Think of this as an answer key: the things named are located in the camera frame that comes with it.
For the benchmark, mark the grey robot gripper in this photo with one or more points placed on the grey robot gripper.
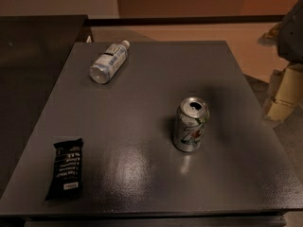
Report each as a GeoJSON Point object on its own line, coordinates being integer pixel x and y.
{"type": "Point", "coordinates": [292, 37]}

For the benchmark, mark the silver 7up soda can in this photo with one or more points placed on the silver 7up soda can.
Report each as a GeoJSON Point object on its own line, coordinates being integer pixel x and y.
{"type": "Point", "coordinates": [191, 118]}

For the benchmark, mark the blue label plastic bottle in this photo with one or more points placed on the blue label plastic bottle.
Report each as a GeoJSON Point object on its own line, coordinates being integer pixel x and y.
{"type": "Point", "coordinates": [109, 62]}

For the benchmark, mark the black snack bar wrapper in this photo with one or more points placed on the black snack bar wrapper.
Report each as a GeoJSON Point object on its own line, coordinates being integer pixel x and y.
{"type": "Point", "coordinates": [66, 181]}

